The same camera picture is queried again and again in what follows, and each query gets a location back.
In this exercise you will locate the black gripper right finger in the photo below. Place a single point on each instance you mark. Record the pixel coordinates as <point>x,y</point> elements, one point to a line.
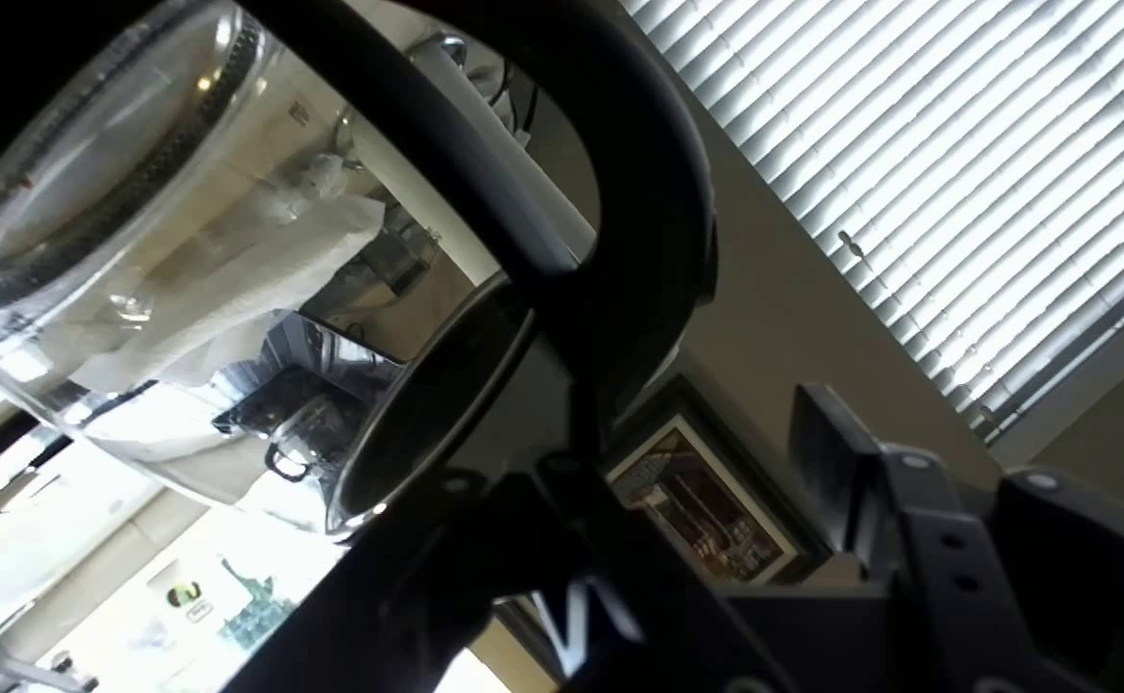
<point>948,541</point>

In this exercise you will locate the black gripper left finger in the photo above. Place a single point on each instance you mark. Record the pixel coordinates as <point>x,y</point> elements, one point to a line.
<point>460,578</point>

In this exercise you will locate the metal faucet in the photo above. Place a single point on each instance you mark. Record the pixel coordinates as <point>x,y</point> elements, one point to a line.
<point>23,671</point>

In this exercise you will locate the white paper towel roll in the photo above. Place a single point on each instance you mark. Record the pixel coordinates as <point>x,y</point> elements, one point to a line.
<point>524,195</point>

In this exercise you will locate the white window blinds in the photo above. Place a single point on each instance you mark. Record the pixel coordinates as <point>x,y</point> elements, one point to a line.
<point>972,165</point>

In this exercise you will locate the dark framed picture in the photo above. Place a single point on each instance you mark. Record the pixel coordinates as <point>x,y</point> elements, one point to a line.
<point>700,495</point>

